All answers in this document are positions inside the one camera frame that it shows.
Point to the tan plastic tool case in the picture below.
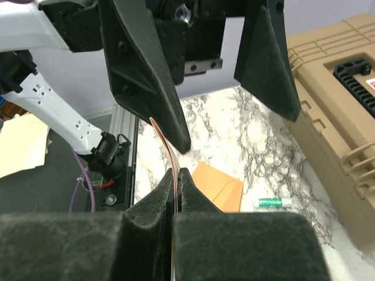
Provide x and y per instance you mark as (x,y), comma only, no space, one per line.
(333,69)

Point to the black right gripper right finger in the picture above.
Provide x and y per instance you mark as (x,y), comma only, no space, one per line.
(212,245)

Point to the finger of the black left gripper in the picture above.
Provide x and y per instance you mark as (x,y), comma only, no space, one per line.
(263,67)
(139,76)

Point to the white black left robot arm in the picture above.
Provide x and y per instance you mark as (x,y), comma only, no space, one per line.
(72,26)

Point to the brown paper envelope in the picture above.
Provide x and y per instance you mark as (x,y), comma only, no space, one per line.
(222,190)

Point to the green white glue stick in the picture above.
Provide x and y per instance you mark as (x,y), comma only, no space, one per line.
(272,203)

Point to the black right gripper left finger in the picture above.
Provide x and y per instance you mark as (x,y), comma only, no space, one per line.
(124,245)

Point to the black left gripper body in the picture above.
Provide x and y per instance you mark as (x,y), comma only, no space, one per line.
(191,32)

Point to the cream lined letter paper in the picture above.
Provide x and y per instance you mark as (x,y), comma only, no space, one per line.
(175,171)

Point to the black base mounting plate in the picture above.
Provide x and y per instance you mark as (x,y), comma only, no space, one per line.
(118,194)

